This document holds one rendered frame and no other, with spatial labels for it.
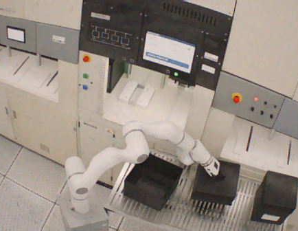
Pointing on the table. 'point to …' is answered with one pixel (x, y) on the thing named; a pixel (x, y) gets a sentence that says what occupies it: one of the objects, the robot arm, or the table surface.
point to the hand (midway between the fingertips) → (218, 174)
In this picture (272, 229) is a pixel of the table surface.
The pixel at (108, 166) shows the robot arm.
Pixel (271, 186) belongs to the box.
